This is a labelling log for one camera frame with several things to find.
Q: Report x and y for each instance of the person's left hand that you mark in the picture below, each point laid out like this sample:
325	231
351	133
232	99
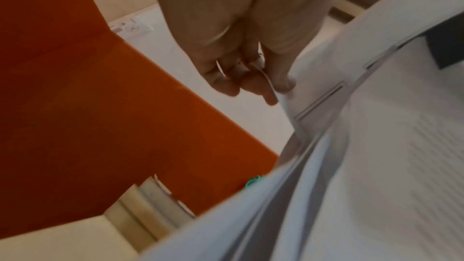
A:
232	10

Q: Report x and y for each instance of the white book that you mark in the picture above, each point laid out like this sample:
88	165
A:
362	174

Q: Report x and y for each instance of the small green object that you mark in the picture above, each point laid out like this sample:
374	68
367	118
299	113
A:
253	182

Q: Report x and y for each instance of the orange partition panel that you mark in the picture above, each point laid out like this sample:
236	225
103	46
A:
90	111

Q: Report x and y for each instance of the white wall socket plate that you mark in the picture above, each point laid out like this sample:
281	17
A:
132	26

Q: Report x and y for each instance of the beige moulded trim rail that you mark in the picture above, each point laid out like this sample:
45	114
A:
152	211

